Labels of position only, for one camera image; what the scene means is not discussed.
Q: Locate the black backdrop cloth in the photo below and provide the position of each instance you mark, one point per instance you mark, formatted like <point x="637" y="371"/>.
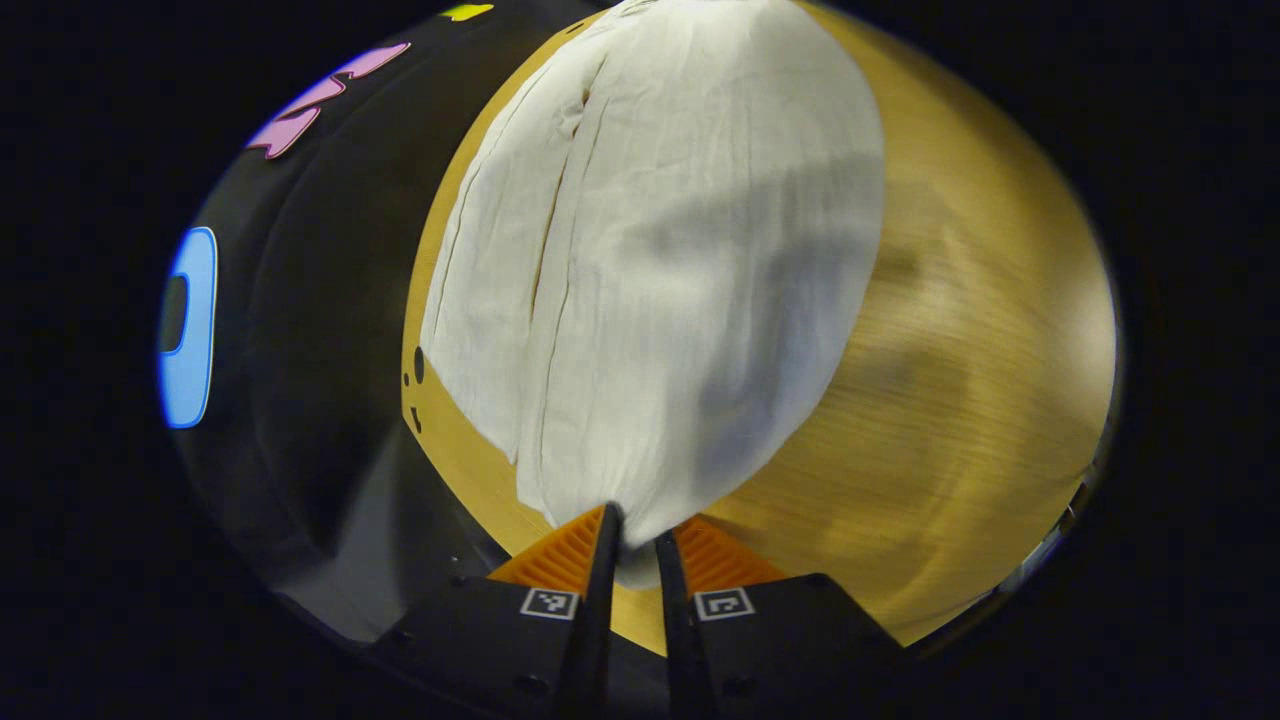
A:
<point x="320" y="350"/>

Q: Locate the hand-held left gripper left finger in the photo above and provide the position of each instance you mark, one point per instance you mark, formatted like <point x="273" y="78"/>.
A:
<point x="603" y="600"/>

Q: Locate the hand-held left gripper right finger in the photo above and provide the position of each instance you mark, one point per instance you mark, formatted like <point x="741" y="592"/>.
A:
<point x="672" y="620"/>

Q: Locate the white jeans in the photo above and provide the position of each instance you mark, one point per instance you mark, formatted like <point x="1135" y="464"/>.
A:
<point x="650" y="250"/>

